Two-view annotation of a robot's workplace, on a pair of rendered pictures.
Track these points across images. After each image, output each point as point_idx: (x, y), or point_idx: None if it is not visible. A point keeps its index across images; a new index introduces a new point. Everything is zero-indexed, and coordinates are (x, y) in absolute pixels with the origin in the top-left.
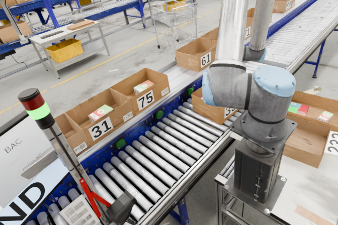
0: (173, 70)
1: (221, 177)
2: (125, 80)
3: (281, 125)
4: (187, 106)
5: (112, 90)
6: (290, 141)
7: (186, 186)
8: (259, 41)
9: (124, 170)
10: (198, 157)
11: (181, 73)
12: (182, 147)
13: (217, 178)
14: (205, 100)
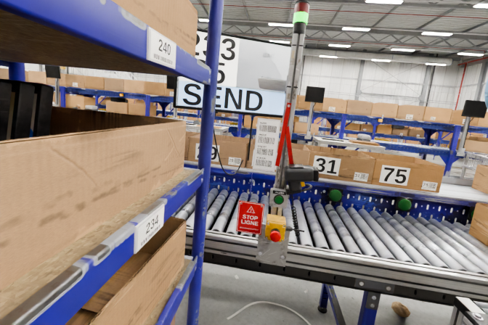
0: (460, 187)
1: (473, 304)
2: (380, 154)
3: None
4: (460, 227)
5: (359, 153)
6: None
7: (393, 278)
8: None
9: (322, 214)
10: (439, 265)
11: (474, 193)
12: (417, 245)
13: (461, 299)
14: (487, 91)
